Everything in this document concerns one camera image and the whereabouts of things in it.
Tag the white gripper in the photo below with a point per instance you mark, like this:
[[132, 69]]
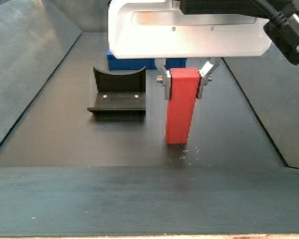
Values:
[[151, 29]]

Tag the red rectangular block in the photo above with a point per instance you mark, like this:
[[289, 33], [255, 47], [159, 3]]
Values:
[[180, 104]]

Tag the black curved holder block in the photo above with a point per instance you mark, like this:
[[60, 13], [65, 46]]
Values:
[[120, 92]]

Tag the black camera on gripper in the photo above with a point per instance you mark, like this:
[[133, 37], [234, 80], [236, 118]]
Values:
[[282, 12]]

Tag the blue shape sorting board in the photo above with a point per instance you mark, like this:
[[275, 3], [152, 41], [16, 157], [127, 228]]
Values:
[[136, 64]]

